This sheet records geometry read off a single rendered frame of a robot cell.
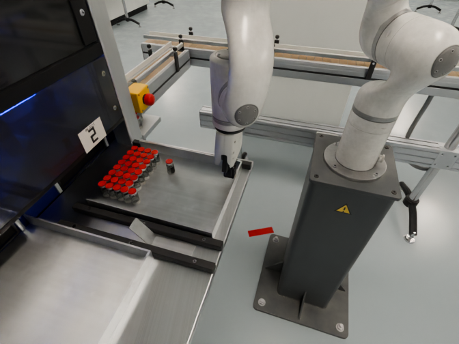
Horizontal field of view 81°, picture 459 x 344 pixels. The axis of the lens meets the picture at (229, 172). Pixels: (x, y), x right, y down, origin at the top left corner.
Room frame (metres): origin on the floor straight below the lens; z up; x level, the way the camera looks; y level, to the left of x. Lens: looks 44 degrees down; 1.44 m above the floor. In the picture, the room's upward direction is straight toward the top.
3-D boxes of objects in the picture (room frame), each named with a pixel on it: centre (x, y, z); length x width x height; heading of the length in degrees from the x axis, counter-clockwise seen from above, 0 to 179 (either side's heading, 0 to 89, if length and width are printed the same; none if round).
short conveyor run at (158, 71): (1.14, 0.37, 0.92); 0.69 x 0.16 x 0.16; 163
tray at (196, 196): (0.52, 0.16, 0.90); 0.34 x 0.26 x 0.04; 73
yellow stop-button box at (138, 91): (0.83, 0.31, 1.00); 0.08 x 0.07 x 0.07; 73
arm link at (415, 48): (0.63, -0.41, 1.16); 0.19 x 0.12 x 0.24; 16
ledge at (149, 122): (0.85, 0.35, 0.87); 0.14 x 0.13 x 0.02; 73
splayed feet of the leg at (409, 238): (1.12, -1.16, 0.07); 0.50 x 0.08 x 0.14; 163
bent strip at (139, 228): (0.34, 0.15, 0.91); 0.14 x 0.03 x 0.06; 74
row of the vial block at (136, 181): (0.55, 0.25, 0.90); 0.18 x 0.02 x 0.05; 163
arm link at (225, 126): (0.55, 0.00, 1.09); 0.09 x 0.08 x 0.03; 163
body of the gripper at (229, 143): (0.54, 0.00, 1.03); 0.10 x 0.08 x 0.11; 163
